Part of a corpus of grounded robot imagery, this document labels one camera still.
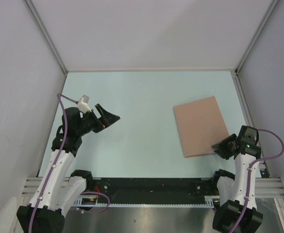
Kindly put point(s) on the aluminium frame post left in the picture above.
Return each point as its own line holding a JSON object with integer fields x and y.
{"x": 44, "y": 33}

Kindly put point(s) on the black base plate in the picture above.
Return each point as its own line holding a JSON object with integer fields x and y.
{"x": 156, "y": 191}

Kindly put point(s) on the aluminium frame post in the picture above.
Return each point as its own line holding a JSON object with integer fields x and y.
{"x": 257, "y": 34}
{"x": 44, "y": 33}

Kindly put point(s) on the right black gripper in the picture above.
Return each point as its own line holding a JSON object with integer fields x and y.
{"x": 220, "y": 146}

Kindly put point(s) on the aluminium frame post right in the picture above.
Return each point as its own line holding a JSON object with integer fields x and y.
{"x": 257, "y": 34}

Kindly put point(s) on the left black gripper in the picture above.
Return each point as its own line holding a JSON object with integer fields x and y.
{"x": 106, "y": 119}

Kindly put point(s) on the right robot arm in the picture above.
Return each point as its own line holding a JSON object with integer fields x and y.
{"x": 237, "y": 212}

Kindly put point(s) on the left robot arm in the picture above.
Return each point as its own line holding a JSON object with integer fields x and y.
{"x": 51, "y": 202}

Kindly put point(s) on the aluminium rail right side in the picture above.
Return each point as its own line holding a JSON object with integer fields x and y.
{"x": 248, "y": 116}

